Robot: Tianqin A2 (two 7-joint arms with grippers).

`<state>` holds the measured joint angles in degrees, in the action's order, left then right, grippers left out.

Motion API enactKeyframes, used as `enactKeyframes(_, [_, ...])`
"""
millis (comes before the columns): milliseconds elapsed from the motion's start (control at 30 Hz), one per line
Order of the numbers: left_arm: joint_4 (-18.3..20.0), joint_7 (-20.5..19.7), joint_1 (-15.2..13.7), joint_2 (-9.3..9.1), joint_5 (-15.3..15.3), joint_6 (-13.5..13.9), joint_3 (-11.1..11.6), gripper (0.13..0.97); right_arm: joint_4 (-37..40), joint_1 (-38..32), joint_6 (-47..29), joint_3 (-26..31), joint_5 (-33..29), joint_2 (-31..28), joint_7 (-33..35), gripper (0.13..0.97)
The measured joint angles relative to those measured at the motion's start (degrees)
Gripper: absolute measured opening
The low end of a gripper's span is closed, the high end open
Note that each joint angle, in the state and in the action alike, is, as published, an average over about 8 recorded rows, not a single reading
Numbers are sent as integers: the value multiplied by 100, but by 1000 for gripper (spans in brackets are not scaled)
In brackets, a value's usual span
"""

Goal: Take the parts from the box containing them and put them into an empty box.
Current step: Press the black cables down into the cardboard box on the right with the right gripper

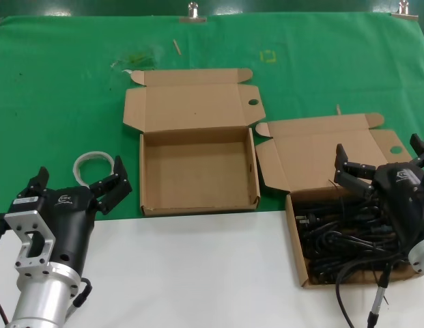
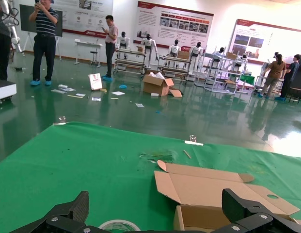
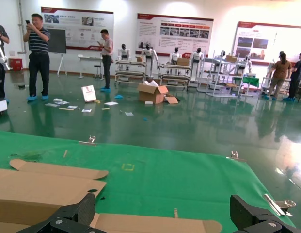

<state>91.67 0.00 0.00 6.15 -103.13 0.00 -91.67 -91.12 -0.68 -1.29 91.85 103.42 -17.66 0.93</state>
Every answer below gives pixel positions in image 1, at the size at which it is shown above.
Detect silver left camera bracket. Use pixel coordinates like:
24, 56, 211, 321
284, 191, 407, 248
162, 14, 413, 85
4, 210, 57, 276

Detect white tape roll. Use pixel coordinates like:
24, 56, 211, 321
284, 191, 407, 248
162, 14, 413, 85
73, 150, 115, 187

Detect silver right cable connector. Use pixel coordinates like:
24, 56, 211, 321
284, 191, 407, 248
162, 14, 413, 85
367, 269, 390, 328

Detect black power cable bundle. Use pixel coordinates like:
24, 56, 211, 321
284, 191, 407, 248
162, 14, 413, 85
300, 227, 404, 262
305, 254, 412, 286
298, 208, 386, 236

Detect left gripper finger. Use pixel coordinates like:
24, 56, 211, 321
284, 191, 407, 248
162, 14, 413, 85
18, 166, 51, 199
89, 155, 133, 215

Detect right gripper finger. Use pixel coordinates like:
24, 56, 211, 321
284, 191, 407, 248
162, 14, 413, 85
410, 133, 424, 168
334, 143, 375, 199

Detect black left arm connector cable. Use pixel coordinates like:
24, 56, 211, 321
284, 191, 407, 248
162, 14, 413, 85
70, 277, 94, 314

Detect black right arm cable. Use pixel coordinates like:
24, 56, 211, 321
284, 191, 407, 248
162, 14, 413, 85
334, 262, 386, 328

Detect green table cloth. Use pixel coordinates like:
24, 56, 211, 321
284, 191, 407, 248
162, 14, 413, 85
0, 12, 424, 228

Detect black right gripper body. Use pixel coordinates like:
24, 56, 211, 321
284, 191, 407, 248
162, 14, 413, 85
372, 162, 424, 260

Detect open brown cardboard box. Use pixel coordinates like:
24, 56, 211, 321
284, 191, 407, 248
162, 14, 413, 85
255, 113, 421, 290
122, 67, 266, 217

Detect clear plastic wrap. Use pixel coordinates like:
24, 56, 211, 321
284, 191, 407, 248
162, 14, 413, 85
109, 47, 158, 74

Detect silver binder clip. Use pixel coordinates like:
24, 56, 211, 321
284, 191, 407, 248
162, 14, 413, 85
391, 0, 419, 21
179, 1, 208, 24

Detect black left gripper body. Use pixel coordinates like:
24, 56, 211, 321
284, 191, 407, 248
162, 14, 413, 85
12, 186, 98, 277

